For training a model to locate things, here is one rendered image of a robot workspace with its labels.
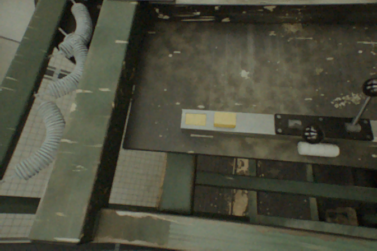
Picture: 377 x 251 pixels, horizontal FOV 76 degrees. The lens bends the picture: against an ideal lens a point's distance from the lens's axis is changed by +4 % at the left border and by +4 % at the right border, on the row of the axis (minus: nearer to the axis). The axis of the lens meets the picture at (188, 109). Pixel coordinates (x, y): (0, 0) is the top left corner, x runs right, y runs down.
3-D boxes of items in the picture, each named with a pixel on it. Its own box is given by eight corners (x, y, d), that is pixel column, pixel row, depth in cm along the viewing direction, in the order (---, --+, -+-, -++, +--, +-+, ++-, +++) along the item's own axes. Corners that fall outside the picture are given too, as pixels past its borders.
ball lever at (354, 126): (363, 138, 52) (397, 84, 44) (343, 136, 52) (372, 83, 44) (355, 126, 55) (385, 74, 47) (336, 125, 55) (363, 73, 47)
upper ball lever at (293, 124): (299, 131, 55) (327, 147, 42) (282, 130, 56) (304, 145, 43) (301, 115, 55) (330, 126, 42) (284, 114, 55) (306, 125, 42)
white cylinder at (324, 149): (297, 155, 56) (334, 158, 56) (302, 152, 54) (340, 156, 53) (296, 143, 58) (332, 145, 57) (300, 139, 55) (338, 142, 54)
